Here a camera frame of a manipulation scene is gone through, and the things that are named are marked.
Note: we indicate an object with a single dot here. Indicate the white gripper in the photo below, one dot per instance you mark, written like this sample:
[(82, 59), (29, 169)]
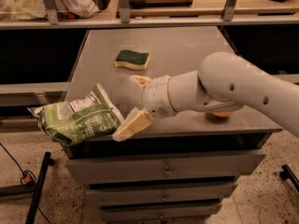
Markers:
[(156, 96)]

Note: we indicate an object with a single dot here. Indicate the green jalapeno chip bag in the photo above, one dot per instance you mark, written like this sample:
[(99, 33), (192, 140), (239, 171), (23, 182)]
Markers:
[(71, 123)]

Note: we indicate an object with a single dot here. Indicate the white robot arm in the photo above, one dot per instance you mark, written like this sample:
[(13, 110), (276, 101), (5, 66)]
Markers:
[(223, 83)]

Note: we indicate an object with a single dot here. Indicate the green and yellow sponge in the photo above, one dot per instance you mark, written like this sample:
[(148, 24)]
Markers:
[(132, 60)]

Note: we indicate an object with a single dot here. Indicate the white cloth bag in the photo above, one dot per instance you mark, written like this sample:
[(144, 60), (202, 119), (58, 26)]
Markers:
[(25, 10)]

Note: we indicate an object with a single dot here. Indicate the orange fruit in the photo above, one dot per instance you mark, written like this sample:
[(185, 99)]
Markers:
[(223, 114)]

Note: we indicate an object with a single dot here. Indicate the grey drawer cabinet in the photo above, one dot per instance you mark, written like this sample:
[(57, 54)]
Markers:
[(172, 51)]

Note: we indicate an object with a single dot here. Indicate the top grey drawer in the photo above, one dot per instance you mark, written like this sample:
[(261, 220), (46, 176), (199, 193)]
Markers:
[(164, 167)]

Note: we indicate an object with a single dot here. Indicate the grey drawer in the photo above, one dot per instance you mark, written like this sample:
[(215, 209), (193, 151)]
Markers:
[(160, 211), (167, 193), (164, 167)]

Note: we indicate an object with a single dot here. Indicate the middle grey drawer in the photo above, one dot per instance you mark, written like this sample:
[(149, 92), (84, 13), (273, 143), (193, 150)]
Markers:
[(167, 193)]

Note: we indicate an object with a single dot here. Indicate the bottom grey drawer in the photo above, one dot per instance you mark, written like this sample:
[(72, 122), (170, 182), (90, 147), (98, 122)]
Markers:
[(160, 211)]

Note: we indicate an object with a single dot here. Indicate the black stand leg left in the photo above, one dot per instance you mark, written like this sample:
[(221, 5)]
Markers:
[(32, 185)]

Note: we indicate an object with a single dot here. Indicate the black stand foot right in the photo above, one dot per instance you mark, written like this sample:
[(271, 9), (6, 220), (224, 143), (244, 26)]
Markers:
[(287, 173)]

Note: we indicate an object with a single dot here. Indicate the grey metal shelf rail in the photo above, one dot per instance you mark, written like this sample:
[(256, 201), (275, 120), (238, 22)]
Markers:
[(200, 13)]

